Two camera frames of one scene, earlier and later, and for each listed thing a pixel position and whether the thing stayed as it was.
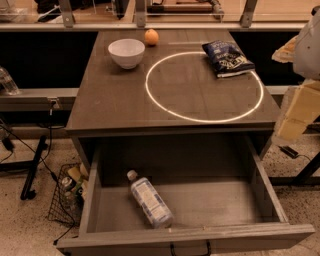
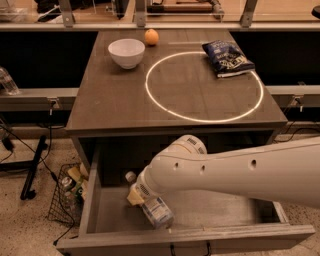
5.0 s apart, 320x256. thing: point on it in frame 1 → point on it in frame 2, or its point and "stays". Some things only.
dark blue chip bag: x=226 y=58 stays
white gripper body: x=308 y=50 → x=142 y=188
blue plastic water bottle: x=151 y=201 stays
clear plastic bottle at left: x=8 y=83 stays
